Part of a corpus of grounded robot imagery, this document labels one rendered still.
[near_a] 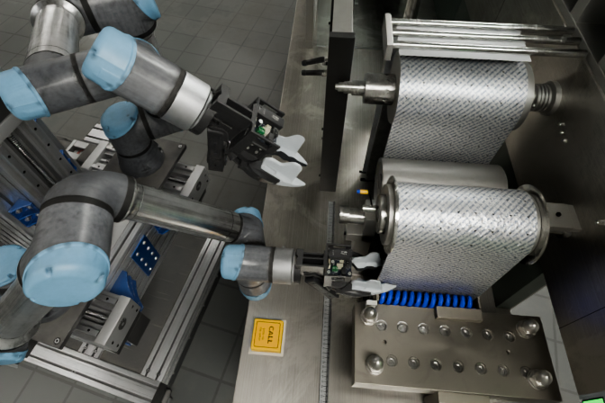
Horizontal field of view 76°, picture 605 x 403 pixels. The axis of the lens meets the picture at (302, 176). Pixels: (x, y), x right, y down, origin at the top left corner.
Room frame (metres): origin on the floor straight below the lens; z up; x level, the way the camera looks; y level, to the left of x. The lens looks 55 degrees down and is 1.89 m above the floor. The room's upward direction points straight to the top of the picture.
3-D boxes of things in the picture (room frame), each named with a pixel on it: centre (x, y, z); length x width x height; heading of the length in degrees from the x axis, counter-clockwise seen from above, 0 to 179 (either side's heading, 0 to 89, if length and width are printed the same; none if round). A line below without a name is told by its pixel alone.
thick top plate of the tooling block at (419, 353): (0.17, -0.31, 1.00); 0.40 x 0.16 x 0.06; 85
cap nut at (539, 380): (0.11, -0.46, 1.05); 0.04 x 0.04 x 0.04
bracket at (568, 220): (0.34, -0.46, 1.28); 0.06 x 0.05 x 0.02; 85
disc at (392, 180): (0.36, -0.16, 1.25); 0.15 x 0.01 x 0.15; 175
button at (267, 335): (0.22, 0.08, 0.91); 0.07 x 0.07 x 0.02; 85
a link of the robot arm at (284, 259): (0.32, 0.04, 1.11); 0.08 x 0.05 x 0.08; 175
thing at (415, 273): (0.29, -0.28, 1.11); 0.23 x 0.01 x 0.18; 85
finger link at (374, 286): (0.28, -0.15, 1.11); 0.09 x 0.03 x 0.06; 76
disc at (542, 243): (0.34, -0.41, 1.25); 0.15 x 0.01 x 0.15; 175
